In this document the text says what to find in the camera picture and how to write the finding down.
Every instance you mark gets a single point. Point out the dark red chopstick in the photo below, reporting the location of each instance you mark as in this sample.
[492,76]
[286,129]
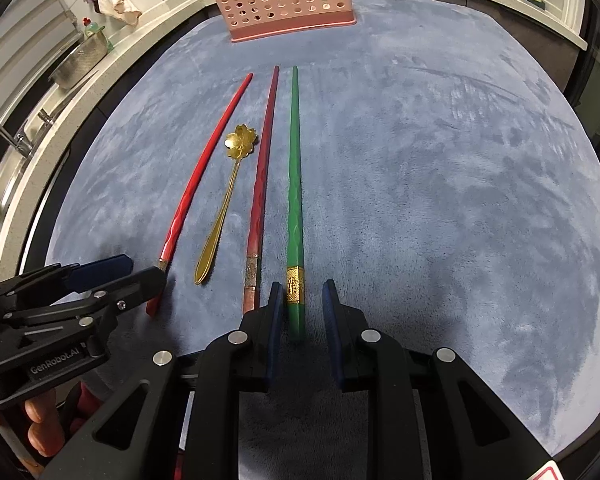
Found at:
[260,185]

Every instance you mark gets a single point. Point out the steel colander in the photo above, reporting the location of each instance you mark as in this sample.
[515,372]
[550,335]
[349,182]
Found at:
[77,62]

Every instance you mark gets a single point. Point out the steel sink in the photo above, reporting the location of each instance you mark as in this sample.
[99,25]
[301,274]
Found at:
[7,190]

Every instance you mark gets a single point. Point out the green dish soap bottle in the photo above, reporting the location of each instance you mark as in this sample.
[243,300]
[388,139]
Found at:
[97,32]

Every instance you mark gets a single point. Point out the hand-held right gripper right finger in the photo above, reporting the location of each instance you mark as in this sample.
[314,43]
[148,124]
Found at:
[330,320]

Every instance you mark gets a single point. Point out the pink perforated utensil holder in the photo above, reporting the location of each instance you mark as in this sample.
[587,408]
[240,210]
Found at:
[280,5]

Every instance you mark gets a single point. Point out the chrome faucet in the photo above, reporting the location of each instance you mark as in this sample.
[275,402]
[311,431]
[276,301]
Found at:
[7,135]

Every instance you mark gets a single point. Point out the gold flower spoon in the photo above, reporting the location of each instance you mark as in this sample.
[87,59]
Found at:
[240,141]

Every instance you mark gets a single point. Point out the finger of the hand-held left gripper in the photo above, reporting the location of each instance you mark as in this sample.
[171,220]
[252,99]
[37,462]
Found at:
[105,267]
[140,285]

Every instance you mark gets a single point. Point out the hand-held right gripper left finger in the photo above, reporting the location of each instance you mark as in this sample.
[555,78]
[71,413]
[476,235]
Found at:
[276,320]

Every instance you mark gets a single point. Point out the person's left hand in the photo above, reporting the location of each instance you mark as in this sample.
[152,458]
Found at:
[42,425]

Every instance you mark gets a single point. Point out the green chopstick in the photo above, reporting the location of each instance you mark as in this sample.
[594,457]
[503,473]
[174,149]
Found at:
[295,185]

